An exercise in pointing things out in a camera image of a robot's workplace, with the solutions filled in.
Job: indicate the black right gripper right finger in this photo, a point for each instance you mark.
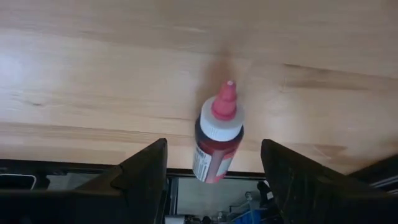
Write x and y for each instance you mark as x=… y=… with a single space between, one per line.
x=326 y=196

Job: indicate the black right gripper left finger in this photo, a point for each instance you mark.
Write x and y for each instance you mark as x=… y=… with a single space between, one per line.
x=109 y=199

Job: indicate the large red food coloring bottle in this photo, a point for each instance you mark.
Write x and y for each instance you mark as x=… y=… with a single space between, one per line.
x=217 y=130

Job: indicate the blue plastic object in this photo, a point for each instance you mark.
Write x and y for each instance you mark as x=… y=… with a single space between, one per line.
x=248 y=217

